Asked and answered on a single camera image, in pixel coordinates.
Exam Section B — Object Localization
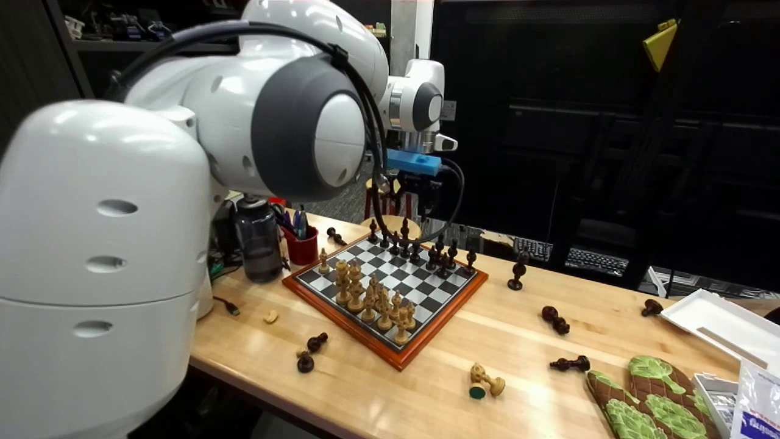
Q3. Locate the red pen cup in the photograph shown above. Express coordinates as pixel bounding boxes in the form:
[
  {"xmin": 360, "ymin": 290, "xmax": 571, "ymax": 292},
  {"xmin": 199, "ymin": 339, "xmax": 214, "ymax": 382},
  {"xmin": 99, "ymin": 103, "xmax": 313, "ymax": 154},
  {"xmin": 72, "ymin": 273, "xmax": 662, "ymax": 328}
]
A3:
[{"xmin": 279, "ymin": 203, "xmax": 322, "ymax": 267}]

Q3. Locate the tall black chess piece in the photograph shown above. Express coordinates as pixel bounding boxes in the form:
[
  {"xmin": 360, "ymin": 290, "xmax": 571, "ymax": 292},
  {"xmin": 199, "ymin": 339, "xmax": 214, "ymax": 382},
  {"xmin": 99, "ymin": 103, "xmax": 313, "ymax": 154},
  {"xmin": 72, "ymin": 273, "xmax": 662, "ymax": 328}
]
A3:
[{"xmin": 396, "ymin": 214, "xmax": 415, "ymax": 264}]

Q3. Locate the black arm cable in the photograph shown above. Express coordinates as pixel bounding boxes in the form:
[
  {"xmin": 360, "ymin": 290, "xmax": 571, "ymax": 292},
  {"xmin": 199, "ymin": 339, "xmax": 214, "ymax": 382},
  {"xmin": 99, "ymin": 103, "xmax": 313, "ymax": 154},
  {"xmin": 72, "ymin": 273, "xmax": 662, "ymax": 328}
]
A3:
[{"xmin": 104, "ymin": 16, "xmax": 395, "ymax": 238}]

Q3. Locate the white labelled plastic bag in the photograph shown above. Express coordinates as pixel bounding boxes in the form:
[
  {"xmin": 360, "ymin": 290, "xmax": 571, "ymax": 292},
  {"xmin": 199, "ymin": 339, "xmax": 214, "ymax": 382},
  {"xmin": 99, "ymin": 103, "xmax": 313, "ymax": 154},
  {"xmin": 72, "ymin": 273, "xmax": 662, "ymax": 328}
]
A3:
[{"xmin": 729, "ymin": 357, "xmax": 780, "ymax": 439}]

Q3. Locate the clear plastic container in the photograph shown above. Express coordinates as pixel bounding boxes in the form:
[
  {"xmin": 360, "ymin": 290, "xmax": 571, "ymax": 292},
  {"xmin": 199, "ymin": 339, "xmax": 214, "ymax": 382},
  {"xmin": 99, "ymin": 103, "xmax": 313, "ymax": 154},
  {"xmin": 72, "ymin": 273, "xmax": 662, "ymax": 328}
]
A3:
[{"xmin": 691, "ymin": 370, "xmax": 745, "ymax": 429}]

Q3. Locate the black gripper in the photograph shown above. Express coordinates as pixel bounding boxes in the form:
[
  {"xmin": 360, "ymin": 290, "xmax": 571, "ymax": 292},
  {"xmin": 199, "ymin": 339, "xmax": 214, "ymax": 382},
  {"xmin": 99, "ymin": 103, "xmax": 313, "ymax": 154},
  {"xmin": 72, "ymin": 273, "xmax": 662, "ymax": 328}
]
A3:
[{"xmin": 389, "ymin": 170, "xmax": 438, "ymax": 229}]

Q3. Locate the black keyboard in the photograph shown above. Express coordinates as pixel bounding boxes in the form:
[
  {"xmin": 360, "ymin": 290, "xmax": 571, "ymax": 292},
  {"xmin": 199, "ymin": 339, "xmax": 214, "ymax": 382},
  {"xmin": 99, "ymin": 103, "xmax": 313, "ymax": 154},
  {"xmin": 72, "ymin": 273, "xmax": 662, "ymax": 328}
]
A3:
[{"xmin": 484, "ymin": 229, "xmax": 635, "ymax": 279}]

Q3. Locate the wooden framed chessboard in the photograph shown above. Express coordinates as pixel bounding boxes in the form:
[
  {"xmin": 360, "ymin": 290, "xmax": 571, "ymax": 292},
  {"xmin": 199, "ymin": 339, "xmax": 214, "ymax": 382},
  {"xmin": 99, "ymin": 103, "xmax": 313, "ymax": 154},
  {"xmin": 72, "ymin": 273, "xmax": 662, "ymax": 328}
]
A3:
[{"xmin": 279, "ymin": 231, "xmax": 491, "ymax": 373}]

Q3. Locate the dark storage shelf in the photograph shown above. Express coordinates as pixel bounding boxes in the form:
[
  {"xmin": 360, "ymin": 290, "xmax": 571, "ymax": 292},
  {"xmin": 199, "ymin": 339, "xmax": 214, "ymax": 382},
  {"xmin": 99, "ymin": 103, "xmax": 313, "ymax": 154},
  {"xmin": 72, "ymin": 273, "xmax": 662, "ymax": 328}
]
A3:
[{"xmin": 44, "ymin": 0, "xmax": 246, "ymax": 57}]

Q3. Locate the white tray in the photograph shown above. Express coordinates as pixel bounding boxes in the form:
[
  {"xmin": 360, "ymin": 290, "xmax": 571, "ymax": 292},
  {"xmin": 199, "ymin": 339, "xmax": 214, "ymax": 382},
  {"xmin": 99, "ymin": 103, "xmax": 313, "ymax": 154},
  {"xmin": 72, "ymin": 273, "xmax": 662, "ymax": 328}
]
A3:
[{"xmin": 658, "ymin": 288, "xmax": 780, "ymax": 370}]

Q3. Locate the yellow triangular object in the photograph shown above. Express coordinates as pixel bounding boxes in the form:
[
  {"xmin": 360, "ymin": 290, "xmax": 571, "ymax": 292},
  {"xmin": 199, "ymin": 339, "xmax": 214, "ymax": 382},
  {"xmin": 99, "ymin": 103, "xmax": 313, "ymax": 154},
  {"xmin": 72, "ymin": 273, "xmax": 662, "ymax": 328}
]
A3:
[{"xmin": 640, "ymin": 16, "xmax": 682, "ymax": 74}]

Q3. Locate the green patterned oven mitt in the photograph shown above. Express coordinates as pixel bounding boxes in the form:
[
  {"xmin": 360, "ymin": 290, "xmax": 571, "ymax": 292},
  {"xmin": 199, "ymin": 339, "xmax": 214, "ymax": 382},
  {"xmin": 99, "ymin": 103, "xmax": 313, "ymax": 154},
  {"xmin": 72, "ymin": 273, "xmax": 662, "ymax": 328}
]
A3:
[{"xmin": 582, "ymin": 353, "xmax": 725, "ymax": 439}]

